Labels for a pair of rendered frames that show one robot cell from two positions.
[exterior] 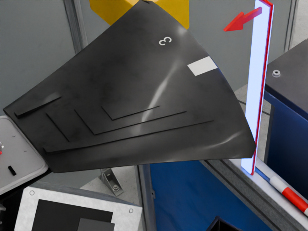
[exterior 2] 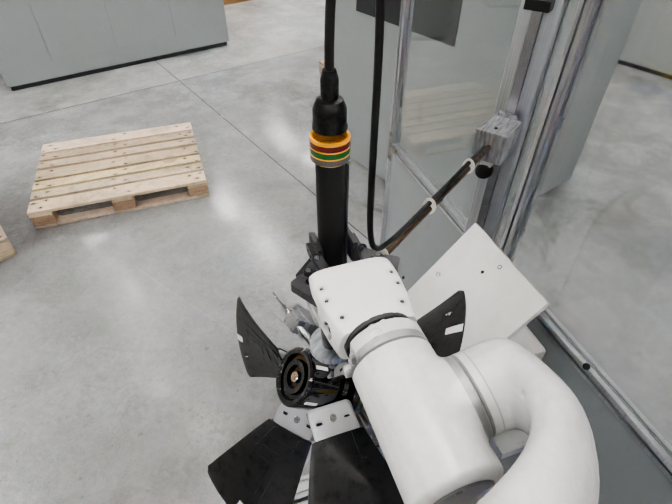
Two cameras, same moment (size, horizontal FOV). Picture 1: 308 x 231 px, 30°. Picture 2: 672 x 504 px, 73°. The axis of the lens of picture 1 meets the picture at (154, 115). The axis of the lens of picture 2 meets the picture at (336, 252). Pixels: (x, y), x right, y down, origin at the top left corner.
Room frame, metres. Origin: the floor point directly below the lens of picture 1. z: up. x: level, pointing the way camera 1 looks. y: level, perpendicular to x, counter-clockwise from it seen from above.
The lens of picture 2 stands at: (0.46, -0.27, 2.02)
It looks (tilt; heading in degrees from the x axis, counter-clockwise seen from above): 42 degrees down; 105
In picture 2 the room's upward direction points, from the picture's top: straight up
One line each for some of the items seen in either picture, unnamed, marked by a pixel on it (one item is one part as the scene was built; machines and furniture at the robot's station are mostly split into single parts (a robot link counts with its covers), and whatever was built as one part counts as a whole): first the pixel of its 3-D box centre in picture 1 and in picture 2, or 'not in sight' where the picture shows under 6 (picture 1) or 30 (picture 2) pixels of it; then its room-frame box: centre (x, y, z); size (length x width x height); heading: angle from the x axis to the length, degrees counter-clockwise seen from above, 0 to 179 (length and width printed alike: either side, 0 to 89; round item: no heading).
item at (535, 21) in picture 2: not in sight; (501, 143); (0.60, 0.78, 1.48); 0.05 x 0.03 x 0.62; 158
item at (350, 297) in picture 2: not in sight; (363, 307); (0.41, 0.06, 1.63); 0.11 x 0.10 x 0.07; 123
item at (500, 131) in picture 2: not in sight; (496, 138); (0.58, 0.73, 1.52); 0.10 x 0.07 x 0.09; 68
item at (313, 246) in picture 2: not in sight; (309, 259); (0.33, 0.12, 1.64); 0.07 x 0.03 x 0.03; 123
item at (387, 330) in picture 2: not in sight; (384, 352); (0.44, 0.01, 1.63); 0.09 x 0.03 x 0.08; 33
